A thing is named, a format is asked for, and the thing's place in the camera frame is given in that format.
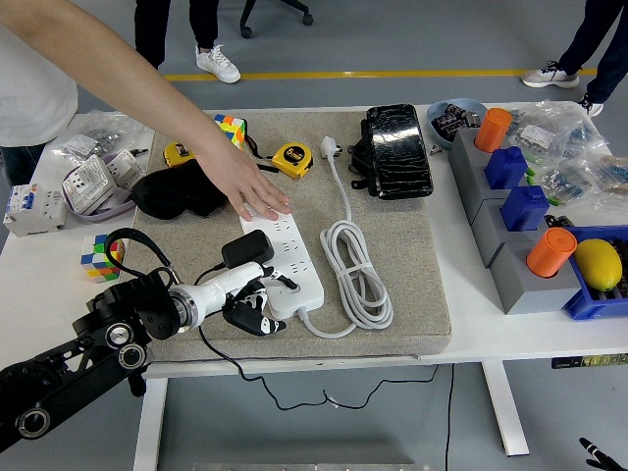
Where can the purple flat band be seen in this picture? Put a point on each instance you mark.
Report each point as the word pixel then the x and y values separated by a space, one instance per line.
pixel 113 212

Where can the black electronic parts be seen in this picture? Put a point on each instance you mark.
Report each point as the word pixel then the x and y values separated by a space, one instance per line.
pixel 456 120

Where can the person's right hand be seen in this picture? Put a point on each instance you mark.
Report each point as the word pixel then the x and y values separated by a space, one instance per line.
pixel 245 186

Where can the yellow lemon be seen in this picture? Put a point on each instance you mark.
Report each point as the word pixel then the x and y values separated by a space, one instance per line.
pixel 598 265

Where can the small metal clip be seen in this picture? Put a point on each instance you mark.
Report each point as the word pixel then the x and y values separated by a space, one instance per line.
pixel 435 149

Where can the clear bag blue parts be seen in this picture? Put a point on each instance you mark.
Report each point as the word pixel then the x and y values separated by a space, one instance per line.
pixel 564 179

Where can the grey slotted block holder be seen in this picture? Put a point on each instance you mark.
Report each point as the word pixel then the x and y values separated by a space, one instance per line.
pixel 535 297

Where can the black table control panel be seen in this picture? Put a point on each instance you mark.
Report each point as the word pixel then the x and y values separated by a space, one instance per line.
pixel 564 363

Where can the orange cylinder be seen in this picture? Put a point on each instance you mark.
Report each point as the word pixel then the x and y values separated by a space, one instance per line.
pixel 493 128
pixel 549 252

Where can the white socket module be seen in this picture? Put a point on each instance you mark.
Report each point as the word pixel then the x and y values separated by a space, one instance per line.
pixel 125 167
pixel 88 184

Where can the small yellow tape measure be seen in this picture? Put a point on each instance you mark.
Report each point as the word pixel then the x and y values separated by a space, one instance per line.
pixel 176 153

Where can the black power adapter plug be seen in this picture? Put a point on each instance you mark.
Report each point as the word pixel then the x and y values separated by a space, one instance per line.
pixel 247 249

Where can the small green clip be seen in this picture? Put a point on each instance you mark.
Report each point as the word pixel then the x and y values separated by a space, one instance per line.
pixel 531 172
pixel 553 200

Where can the white circuit breaker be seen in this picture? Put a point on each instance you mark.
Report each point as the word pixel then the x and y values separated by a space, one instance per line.
pixel 29 211

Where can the clear bag brown parts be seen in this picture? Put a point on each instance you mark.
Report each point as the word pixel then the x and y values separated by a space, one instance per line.
pixel 613 174

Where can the large colourful puzzle cube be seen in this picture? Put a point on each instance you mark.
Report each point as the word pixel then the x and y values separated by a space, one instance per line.
pixel 233 130

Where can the blue block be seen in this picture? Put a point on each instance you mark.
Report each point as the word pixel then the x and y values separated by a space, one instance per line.
pixel 505 169
pixel 525 208

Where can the clear bag white label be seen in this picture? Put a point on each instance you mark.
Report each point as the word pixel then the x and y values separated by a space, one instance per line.
pixel 554 127

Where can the black office chair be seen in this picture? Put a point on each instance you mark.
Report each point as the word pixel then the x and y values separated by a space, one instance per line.
pixel 294 7

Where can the white power strip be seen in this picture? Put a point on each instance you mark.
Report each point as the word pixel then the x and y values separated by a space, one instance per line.
pixel 294 250

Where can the black cloth pouch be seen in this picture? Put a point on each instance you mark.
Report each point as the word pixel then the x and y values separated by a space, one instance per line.
pixel 162 193

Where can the clear bag metal parts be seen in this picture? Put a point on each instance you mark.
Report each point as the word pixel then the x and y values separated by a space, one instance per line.
pixel 98 135

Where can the small screwdriver bit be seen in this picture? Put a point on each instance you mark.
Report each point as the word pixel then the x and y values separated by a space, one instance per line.
pixel 141 150

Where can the small colourful puzzle cube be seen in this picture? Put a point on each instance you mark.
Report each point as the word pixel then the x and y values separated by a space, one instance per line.
pixel 95 260

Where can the grey-brown mat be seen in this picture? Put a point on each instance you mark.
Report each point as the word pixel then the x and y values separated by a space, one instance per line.
pixel 392 270

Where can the white table leg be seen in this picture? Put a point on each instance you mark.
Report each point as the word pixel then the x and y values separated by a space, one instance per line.
pixel 505 417
pixel 149 427

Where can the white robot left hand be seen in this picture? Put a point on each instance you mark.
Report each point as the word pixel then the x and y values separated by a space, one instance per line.
pixel 225 287

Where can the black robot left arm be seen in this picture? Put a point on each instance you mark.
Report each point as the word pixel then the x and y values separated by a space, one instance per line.
pixel 49 373

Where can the person's right forearm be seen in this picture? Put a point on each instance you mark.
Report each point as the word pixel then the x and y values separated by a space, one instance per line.
pixel 122 73

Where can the blue plastic bin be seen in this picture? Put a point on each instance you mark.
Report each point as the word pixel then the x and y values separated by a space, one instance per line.
pixel 589 306

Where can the person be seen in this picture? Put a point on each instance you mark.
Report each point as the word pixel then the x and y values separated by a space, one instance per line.
pixel 29 108
pixel 584 44
pixel 216 61

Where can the black glossy cracked case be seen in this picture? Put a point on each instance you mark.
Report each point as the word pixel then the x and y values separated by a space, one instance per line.
pixel 400 152

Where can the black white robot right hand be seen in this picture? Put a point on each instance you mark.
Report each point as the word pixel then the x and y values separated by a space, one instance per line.
pixel 598 456

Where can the light blue bowl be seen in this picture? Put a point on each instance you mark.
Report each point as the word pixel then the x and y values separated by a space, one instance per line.
pixel 434 118

